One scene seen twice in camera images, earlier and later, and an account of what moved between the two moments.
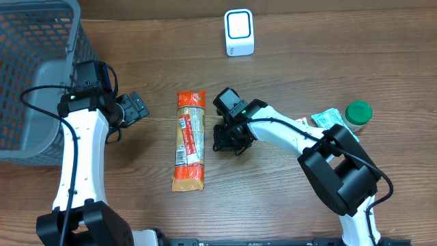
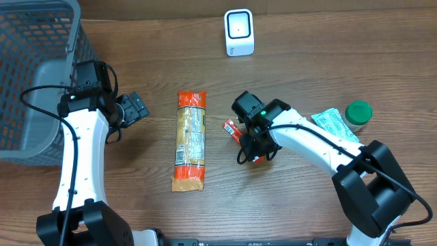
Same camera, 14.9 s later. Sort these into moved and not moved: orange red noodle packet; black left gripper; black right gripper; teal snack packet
Moved: black right gripper
Not moved: orange red noodle packet; black left gripper; teal snack packet
